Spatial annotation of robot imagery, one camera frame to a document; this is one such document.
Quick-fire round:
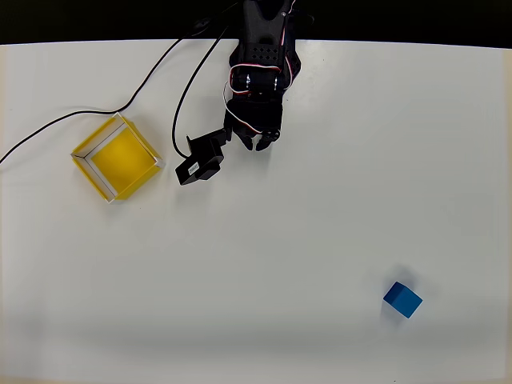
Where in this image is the black wrist-mounted camera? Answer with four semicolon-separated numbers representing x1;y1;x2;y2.
174;127;232;186

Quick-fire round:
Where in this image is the yellow open box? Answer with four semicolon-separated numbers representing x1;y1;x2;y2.
71;112;166;205

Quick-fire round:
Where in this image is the black extension cable with connector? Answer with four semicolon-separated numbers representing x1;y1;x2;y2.
0;18;211;165

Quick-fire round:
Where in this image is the black camera cable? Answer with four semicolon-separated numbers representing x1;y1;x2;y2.
171;25;232;158

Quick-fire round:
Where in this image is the blue cube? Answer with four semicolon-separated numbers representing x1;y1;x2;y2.
382;281;424;320

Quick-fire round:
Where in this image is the red white servo wire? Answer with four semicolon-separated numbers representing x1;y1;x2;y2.
222;82;266;137
279;0;299;77
229;62;282;97

